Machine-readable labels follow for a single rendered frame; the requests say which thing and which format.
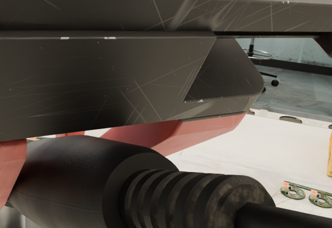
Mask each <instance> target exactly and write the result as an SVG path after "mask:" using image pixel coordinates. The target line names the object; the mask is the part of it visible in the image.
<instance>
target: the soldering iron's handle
mask: <svg viewBox="0 0 332 228"><path fill-rule="evenodd" d="M26 140H27V155H26V160H25V162H24V165H23V167H22V169H21V171H20V173H19V176H18V178H17V180H16V182H15V184H14V187H13V189H12V191H11V193H10V195H9V197H8V200H7V202H6V204H5V206H7V207H11V208H15V209H16V210H17V211H18V212H19V213H21V214H22V215H24V216H25V217H27V218H28V219H30V220H31V221H33V222H34V223H36V224H37V225H39V226H40V227H42V228H234V224H235V218H236V212H237V211H238V210H239V209H240V208H241V207H242V206H244V205H245V204H246V203H247V202H252V203H257V204H263V205H269V206H275V207H276V205H275V202H274V200H273V198H272V197H271V195H270V194H269V193H268V192H267V190H266V189H265V187H264V186H263V185H262V184H261V183H260V182H259V181H257V180H256V179H254V178H252V177H249V176H245V175H225V174H216V173H201V172H186V171H179V169H178V168H177V167H176V166H175V165H174V164H173V163H172V162H171V161H170V160H169V159H167V158H166V157H164V156H163V155H161V154H160V153H158V152H157V151H155V150H153V149H150V148H148V147H144V146H140V145H135V144H130V143H125V142H120V141H115V140H110V139H105V138H100V137H93V136H88V135H72V136H63V137H52V138H44V139H38V140H35V141H34V140H30V139H26Z"/></svg>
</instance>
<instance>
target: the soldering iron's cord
mask: <svg viewBox="0 0 332 228"><path fill-rule="evenodd" d="M234 228H332V218H327V217H323V216H318V215H313V214H308V213H304V212H299V211H294V210H290V209H285V208H280V207H275V206H269V205H263V204H257V203H252V202H247V203H246V204H245V205H244V206H242V207H241V208H240V209H239V210H238V211H237V212H236V218H235V224H234Z"/></svg>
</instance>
